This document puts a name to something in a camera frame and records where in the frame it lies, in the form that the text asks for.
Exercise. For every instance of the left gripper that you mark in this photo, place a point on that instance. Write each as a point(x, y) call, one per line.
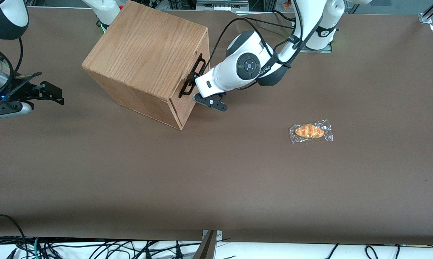
point(192, 78)

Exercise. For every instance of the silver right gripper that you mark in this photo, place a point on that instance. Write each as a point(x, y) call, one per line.
point(23, 90)

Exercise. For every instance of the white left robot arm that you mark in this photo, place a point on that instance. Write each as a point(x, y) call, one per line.
point(248, 66)

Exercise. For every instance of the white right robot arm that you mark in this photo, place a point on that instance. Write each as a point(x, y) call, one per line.
point(8, 18)

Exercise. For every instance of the light wooden drawer cabinet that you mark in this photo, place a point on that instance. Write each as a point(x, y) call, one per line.
point(144, 46)

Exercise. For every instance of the grey electronics box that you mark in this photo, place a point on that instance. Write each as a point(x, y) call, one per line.
point(221, 4)

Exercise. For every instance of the brown table cover sheet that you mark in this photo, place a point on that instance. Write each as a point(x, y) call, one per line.
point(238, 180)

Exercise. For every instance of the small orange object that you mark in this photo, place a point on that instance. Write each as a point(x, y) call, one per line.
point(287, 4)

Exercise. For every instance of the bread roll in clear wrapper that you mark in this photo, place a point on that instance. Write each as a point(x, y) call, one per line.
point(309, 131)

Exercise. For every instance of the dark metal bar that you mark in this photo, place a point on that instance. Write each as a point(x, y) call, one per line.
point(205, 250)

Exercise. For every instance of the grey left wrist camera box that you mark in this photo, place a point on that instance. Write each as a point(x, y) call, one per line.
point(211, 101)

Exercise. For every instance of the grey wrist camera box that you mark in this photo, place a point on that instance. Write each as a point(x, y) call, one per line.
point(11, 109)
point(211, 101)

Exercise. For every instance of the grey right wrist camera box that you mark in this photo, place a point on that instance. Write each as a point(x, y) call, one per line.
point(11, 109)

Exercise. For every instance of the small metal bracket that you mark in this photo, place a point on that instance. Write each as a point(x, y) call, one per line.
point(219, 235)

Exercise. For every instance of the aluminium frame profile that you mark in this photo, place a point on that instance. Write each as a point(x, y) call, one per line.
point(430, 14)

